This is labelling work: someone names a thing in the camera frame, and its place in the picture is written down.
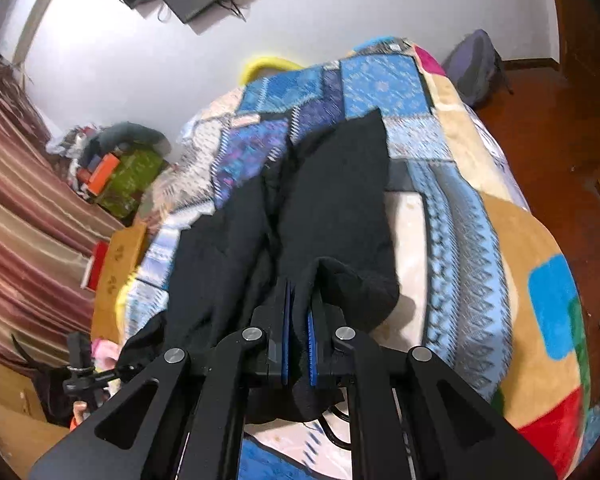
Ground black hooded sweatshirt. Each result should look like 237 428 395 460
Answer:
118 110 400 424

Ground person's hand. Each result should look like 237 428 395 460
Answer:
69 343 121 430

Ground red flat box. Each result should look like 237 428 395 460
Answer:
81 242 109 292

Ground brown cardboard box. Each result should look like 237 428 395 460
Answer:
91 222 147 344

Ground blue patchwork bedspread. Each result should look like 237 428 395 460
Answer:
120 37 524 479

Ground striped maroon curtain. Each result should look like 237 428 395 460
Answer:
0 58 121 373

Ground green patterned bag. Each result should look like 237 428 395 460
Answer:
95 148 166 220

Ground orange box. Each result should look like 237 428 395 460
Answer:
86 154 120 196

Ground yellow pillow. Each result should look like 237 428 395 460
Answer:
238 55 302 86

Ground tan fleece blanket colour patches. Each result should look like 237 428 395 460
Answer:
379 41 596 478

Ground grey purple backpack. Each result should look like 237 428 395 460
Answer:
442 29 514 107

